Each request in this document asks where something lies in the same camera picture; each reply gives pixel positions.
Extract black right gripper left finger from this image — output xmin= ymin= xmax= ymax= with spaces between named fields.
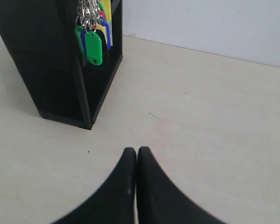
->
xmin=54 ymin=147 xmax=137 ymax=224

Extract yellow key tag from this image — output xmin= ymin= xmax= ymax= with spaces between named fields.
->
xmin=100 ymin=0 xmax=112 ymax=23

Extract silver key tag rings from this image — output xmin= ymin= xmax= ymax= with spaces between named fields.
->
xmin=76 ymin=0 xmax=102 ymax=32

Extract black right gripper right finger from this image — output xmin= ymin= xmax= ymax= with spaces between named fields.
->
xmin=136 ymin=147 xmax=223 ymax=224

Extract blue key tag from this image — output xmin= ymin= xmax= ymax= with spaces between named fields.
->
xmin=101 ymin=21 xmax=112 ymax=50

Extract green key tag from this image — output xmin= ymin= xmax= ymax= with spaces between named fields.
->
xmin=84 ymin=31 xmax=103 ymax=65
xmin=74 ymin=26 xmax=87 ymax=57

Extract black two-tier metal rack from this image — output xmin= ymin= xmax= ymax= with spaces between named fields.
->
xmin=0 ymin=0 xmax=123 ymax=129

